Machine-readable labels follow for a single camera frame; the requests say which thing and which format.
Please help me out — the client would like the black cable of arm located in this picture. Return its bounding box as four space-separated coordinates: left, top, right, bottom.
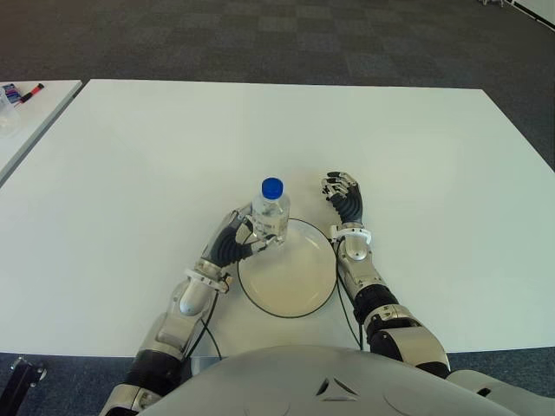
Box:
336 275 365 350
186 281 224 361

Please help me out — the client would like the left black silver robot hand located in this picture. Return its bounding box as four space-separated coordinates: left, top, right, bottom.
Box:
199 207 278 272

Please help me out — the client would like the white side table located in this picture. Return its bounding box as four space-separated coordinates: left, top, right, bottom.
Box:
0 79 83 186

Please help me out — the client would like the grey robot torso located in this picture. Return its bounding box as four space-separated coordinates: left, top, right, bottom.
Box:
138 344 555 416

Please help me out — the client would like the clear water bottle blue cap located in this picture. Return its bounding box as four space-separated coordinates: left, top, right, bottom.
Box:
251 176 291 246

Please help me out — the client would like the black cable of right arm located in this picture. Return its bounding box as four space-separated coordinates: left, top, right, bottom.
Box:
336 275 365 350

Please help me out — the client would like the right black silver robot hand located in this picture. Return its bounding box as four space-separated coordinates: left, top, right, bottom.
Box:
320 171 364 227

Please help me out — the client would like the white board panel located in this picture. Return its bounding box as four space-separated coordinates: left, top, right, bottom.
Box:
513 0 555 25

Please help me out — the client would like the small blue packet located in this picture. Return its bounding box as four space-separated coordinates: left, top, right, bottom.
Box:
1 83 22 105

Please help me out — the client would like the white plate black rim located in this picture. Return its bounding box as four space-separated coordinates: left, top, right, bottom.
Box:
237 218 337 320

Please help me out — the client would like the red black marker pen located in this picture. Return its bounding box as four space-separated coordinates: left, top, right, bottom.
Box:
15 81 45 107

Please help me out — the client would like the black wheeled stand base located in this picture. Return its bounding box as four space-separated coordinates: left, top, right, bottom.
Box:
0 355 48 408

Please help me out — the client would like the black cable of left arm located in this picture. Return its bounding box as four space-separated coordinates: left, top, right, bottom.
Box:
186 281 224 361

